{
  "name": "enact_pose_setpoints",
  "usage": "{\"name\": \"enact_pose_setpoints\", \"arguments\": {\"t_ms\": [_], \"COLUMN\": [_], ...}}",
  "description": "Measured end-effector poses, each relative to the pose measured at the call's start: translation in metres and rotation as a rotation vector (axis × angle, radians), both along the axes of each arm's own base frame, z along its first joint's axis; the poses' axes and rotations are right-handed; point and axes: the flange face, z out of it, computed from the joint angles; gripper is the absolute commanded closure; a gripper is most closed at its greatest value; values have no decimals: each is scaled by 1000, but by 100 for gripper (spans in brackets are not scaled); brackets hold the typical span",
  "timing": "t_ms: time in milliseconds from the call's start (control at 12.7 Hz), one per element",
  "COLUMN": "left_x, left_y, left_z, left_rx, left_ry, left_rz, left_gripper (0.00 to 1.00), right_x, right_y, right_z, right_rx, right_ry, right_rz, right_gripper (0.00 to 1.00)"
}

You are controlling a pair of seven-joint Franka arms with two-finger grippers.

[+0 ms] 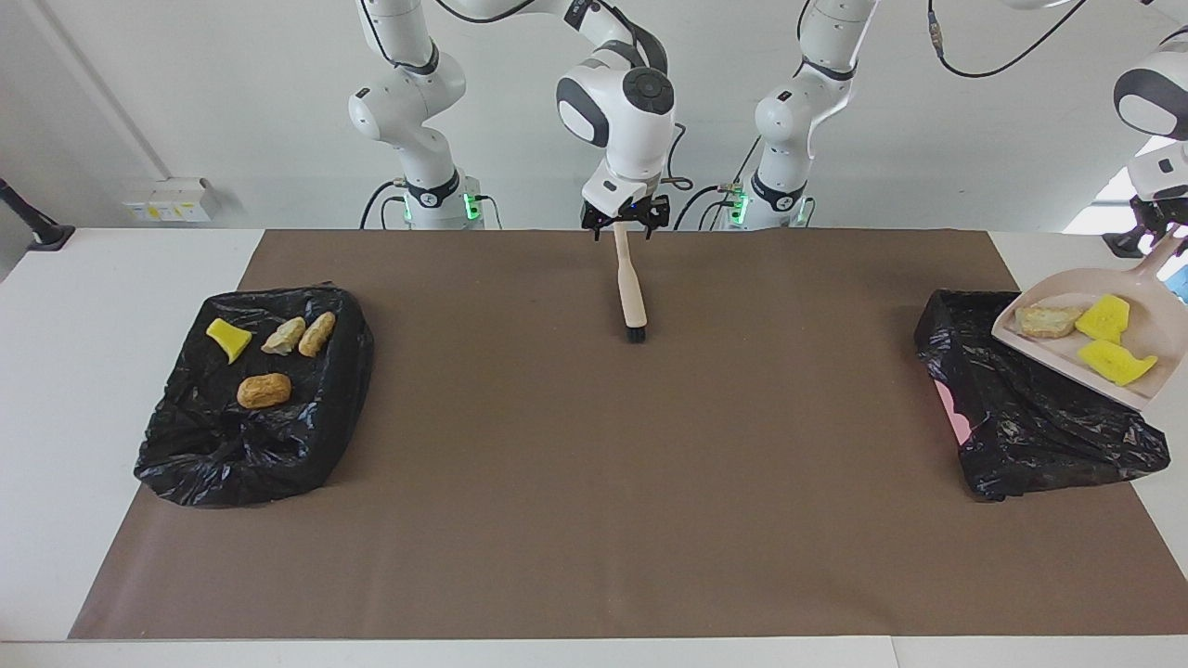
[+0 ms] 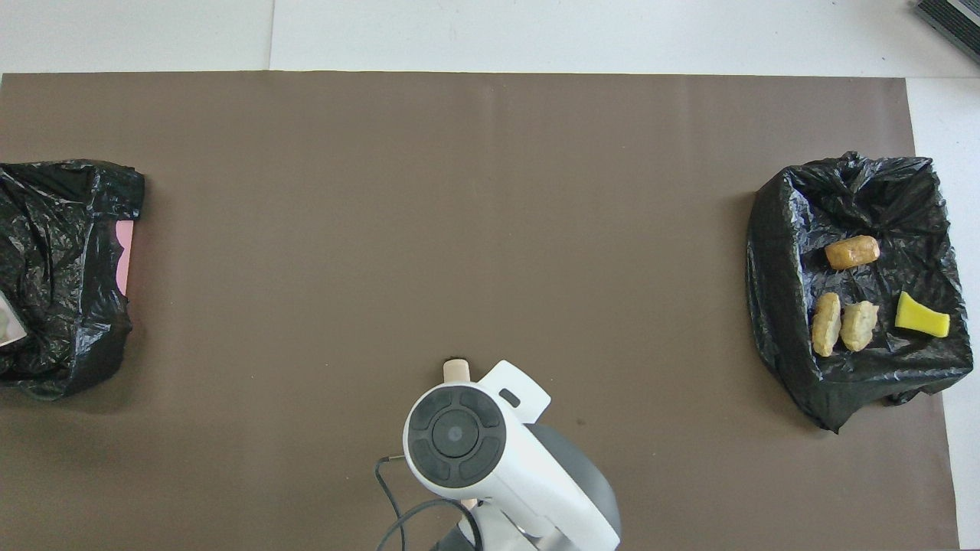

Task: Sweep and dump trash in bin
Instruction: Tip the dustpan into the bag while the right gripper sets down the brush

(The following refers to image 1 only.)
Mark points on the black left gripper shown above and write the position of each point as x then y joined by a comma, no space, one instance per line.
1165,211

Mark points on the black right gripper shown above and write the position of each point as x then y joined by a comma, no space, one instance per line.
626,211

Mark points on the beige brush black bristles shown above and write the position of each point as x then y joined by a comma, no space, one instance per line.
631,288

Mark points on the yellow sponge wedge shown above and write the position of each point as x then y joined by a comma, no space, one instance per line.
1104,318

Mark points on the notched yellow sponge piece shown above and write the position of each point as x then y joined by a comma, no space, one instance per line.
1116,362

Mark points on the beige plastic dustpan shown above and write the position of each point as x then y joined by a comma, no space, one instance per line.
1049,348

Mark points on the striped croissant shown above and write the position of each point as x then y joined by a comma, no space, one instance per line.
316,334

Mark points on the beige dumpling shaped chunk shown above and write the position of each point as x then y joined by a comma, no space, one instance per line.
283,337

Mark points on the brown bread roll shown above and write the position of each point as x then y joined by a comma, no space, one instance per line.
264,391

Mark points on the flared yellow sponge piece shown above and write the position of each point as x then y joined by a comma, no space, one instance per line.
227,339

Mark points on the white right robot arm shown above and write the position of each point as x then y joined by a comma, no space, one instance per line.
622,102

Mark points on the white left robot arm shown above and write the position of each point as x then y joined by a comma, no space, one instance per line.
807,102

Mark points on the black trash bag over pink bin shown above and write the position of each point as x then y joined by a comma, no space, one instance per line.
1039,417

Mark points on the pink bin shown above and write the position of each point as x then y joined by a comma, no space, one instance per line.
951,413

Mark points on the black trash bag bin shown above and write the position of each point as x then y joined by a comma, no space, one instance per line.
251,445

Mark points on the black stand foot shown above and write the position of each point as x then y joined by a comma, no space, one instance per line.
1121,245
46,237

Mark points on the blue item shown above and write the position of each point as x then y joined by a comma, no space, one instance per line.
1181,278

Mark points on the brown paper mat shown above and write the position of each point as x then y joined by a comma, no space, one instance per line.
650,510

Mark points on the white wall outlet box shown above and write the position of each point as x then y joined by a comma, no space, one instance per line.
172,199

